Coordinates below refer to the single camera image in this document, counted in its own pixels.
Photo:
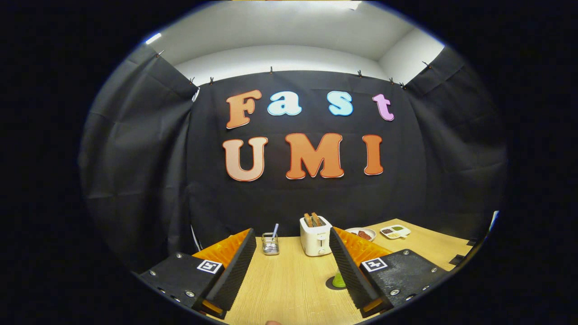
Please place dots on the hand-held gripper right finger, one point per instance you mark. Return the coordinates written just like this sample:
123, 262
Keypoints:
347, 271

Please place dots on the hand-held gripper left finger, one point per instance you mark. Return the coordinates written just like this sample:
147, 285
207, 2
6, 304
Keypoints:
235, 271

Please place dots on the clear plastic juice bottle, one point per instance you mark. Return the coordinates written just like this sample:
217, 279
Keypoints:
338, 282

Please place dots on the dark brown round coaster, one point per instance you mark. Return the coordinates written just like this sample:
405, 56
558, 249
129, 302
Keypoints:
329, 285

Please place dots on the white oval plate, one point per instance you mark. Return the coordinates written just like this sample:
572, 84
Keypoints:
352, 232

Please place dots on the red-brown food pieces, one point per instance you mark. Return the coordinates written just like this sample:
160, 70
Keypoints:
364, 235

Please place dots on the white toaster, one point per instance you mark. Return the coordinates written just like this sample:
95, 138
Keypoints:
315, 241

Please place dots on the wooden table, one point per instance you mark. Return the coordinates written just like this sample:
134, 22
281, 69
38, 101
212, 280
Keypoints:
289, 289

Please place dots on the striped straw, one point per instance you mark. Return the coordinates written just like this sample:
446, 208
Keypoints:
275, 229

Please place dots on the toast slice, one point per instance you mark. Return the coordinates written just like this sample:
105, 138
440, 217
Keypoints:
308, 220
317, 219

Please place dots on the white divided condiment dish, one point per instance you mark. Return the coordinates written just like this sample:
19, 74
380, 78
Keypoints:
395, 231

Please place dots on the row of small cloth clips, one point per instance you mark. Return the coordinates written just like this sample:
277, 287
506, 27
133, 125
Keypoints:
271, 70

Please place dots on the ceiling light panel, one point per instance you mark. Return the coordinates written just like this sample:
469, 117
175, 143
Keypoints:
153, 38

